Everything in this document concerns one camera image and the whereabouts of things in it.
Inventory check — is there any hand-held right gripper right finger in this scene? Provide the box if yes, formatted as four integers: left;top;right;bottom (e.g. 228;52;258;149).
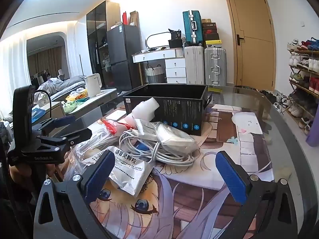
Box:
216;151;303;239

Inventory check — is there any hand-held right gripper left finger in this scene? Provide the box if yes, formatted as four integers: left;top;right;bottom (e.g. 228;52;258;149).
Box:
33;149;116;239

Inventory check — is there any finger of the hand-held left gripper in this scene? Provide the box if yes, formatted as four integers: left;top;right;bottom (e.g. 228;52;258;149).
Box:
32;115;76;132
37;128;93;147

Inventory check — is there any white silver medicine packet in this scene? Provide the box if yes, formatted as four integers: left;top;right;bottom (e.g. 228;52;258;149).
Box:
106;146;153;197

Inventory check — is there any red white packet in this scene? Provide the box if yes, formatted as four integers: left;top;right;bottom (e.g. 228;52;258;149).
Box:
103;119;133;137

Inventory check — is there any black cardboard box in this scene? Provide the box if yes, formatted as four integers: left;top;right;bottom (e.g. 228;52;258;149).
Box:
123;84;213;137

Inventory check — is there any person's left forearm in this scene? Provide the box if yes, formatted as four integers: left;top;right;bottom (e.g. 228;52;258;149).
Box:
0;164;40;239

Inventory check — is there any person's left hand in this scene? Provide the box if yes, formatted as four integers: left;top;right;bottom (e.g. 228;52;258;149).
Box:
10;164;63;188

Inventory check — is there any clear plastic bag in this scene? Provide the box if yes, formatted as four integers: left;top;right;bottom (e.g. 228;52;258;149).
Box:
63;127;117;180

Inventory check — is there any pile of snack bags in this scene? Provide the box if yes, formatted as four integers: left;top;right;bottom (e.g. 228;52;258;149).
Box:
62;90;89;113

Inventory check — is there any white curtain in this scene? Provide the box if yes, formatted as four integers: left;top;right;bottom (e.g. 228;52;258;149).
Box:
0;30;28;116

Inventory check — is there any bed with grey duvet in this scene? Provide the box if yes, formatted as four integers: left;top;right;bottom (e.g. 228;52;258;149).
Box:
37;76;87;100

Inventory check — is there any printed cartoon mat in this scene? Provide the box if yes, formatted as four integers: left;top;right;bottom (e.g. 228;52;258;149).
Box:
63;102;275;239

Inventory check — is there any grey side table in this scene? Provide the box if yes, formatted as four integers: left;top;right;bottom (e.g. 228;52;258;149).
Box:
65;88;119;120

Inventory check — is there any white electric kettle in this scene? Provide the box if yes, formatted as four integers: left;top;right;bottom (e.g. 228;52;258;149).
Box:
84;73;103;97

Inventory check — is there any white flat paper packet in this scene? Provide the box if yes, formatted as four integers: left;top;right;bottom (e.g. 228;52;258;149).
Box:
135;118;162;140

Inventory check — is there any black glass cabinet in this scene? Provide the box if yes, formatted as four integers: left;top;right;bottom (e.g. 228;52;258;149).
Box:
86;0;121;88

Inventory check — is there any group of shoes on floor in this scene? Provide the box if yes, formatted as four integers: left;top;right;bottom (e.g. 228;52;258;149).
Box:
259;89;290;115

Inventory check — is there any black refrigerator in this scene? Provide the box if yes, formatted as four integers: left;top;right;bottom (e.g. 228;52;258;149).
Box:
107;24;143;90

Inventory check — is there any purple cloth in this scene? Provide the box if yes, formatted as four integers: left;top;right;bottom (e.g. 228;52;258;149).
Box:
306;114;319;147

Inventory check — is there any woven laundry basket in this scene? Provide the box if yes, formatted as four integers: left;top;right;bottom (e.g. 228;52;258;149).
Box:
145;65;166;84

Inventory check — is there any silver suitcase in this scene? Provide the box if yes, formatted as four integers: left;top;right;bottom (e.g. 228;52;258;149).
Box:
204;47;227;87

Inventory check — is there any white suitcase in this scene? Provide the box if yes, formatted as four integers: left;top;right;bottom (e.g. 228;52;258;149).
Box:
184;45;205;85

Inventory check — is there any white vanity dresser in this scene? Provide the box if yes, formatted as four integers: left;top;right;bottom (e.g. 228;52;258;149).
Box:
132;48;187;85

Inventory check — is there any brown cardboard box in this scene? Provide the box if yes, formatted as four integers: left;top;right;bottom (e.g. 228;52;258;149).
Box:
129;10;139;27

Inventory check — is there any oval mirror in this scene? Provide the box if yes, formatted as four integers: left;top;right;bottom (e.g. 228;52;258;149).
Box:
146;32;175;50

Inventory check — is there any yellow black shoe box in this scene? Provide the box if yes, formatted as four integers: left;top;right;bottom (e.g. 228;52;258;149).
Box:
205;39;222;48

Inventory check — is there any shoe rack with shoes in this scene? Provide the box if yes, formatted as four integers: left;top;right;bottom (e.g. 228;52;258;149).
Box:
287;37;319;135

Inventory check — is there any tan wooden door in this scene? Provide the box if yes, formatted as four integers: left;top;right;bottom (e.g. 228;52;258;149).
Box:
223;0;277;90

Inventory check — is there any black bag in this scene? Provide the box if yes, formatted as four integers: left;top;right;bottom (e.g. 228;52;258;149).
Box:
168;28;186;49

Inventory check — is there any teal suitcase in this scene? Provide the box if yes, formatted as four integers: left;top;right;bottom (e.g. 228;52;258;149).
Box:
183;10;205;47

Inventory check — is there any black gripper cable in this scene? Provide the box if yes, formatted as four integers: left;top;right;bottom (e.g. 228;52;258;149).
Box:
34;91;53;120

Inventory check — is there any white cable bundle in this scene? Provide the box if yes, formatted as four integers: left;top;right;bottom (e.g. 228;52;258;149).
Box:
119;127;198;166

